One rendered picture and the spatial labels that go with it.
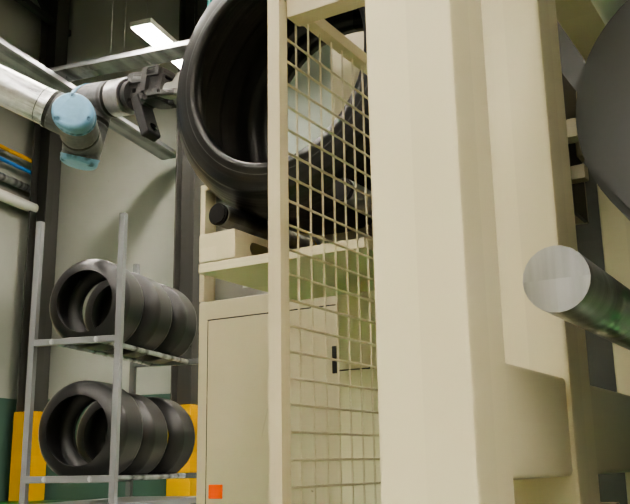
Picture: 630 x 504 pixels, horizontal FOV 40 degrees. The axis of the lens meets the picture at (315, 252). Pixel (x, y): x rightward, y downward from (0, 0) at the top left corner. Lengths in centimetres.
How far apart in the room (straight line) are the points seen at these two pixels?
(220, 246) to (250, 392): 87
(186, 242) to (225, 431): 960
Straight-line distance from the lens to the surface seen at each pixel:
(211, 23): 188
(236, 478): 251
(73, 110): 201
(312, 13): 110
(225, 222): 171
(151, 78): 209
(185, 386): 1172
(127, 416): 534
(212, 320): 260
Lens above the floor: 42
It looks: 14 degrees up
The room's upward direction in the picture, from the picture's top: 1 degrees counter-clockwise
